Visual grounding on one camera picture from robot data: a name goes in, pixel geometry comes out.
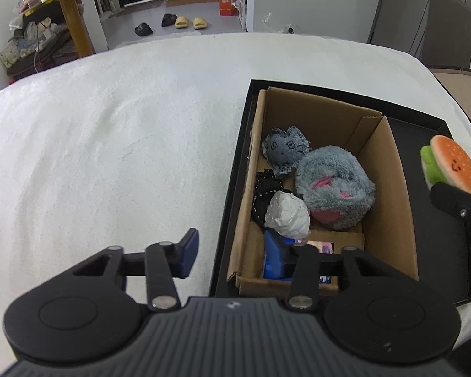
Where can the orange cardboard box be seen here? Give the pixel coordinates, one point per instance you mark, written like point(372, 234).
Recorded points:
point(226, 8)

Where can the denim fabric toy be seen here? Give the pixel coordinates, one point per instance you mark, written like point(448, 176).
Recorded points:
point(284, 148)

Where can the black dotted fabric bow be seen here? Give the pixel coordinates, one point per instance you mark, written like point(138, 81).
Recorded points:
point(266, 186)

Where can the yellow round side table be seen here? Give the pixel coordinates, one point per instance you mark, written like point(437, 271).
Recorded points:
point(72, 15)

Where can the white tissue pack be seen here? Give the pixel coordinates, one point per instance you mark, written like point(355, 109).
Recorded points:
point(288, 216)

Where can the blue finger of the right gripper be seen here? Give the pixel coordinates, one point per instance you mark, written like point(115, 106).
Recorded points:
point(451, 200)

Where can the brown cardboard box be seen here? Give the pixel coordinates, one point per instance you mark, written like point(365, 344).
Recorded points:
point(387, 229)

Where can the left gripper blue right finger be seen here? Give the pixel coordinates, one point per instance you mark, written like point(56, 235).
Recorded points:
point(304, 287)

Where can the black rectangular tray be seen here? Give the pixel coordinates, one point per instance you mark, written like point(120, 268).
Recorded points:
point(444, 260)

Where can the grey fluffy plush toy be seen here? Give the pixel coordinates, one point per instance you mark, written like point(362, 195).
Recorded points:
point(334, 187)

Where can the grey upholstered headboard panel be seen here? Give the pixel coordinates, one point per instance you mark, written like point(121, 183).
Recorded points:
point(447, 40)

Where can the plush hamburger toy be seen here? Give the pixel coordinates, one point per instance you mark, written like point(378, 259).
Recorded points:
point(445, 161)

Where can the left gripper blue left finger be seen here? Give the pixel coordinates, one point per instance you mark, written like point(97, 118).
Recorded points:
point(164, 261)

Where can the blue pink tissue packet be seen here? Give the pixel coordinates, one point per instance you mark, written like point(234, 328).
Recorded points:
point(280, 257)

